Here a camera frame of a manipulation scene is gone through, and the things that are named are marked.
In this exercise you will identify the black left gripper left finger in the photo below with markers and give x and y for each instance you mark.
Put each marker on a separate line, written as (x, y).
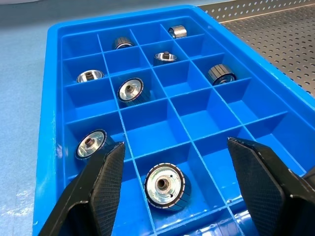
(88, 196)

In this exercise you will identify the blue compartment tray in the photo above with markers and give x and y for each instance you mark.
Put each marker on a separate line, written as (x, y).
(147, 127)

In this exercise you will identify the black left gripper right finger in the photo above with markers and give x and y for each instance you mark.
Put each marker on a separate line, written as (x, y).
(275, 196)

